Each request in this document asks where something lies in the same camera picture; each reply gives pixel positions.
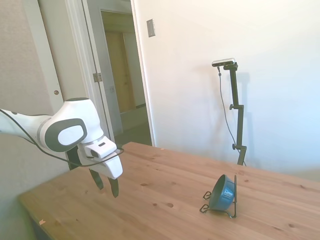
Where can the black camera stand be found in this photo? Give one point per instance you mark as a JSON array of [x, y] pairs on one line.
[[239, 120]]

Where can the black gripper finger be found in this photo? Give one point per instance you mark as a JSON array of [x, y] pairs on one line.
[[114, 188], [98, 181]]

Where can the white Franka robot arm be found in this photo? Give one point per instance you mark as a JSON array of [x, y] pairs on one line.
[[72, 117]]

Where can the white closed door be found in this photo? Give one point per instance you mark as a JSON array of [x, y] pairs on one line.
[[53, 50]]

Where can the silver exterior camera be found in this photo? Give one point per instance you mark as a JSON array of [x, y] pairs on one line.
[[223, 62]]

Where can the metal door hinge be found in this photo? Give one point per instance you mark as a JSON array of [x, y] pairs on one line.
[[97, 77]]

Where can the round door knob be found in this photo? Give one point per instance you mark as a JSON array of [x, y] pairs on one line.
[[57, 92]]

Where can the white open door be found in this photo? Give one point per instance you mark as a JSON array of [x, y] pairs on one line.
[[100, 50]]

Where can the blue bowl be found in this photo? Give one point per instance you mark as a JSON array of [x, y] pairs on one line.
[[226, 197]]

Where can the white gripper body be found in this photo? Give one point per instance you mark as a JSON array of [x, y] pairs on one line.
[[113, 167]]

